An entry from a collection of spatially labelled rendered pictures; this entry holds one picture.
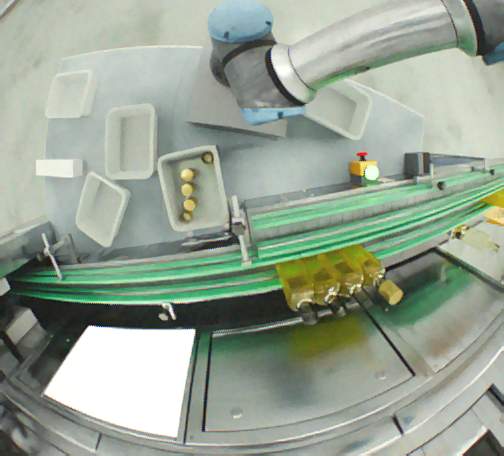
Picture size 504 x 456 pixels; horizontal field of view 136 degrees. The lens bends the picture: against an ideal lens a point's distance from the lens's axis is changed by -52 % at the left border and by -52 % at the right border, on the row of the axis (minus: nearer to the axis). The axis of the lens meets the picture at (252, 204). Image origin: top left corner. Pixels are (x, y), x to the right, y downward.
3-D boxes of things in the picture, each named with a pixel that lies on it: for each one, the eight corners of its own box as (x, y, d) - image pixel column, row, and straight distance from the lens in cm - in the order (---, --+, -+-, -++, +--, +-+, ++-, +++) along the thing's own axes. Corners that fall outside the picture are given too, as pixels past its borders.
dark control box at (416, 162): (404, 172, 93) (419, 174, 88) (403, 152, 93) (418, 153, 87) (417, 170, 99) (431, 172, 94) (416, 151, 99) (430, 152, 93)
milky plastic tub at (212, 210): (180, 224, 71) (172, 233, 64) (165, 156, 69) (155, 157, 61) (231, 215, 68) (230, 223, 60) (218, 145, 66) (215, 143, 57)
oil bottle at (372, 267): (330, 254, 66) (366, 294, 50) (330, 237, 63) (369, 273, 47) (346, 250, 68) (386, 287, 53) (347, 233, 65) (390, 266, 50)
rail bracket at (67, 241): (83, 259, 96) (48, 287, 83) (69, 219, 93) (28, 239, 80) (91, 258, 93) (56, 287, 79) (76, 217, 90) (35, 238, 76)
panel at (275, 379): (92, 328, 87) (45, 401, 76) (87, 322, 85) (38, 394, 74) (361, 298, 68) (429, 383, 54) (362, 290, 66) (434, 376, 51)
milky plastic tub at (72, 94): (67, 79, 105) (53, 74, 99) (106, 75, 89) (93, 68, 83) (58, 120, 102) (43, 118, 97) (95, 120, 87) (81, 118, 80)
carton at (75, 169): (46, 158, 105) (36, 159, 101) (82, 159, 88) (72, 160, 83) (45, 173, 105) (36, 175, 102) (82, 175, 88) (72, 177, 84)
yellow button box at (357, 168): (350, 181, 77) (361, 184, 71) (348, 160, 76) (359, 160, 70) (366, 178, 81) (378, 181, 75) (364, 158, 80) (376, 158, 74)
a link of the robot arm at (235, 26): (254, 21, 57) (260, -15, 46) (275, 65, 51) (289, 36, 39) (205, 35, 55) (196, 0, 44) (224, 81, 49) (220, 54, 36)
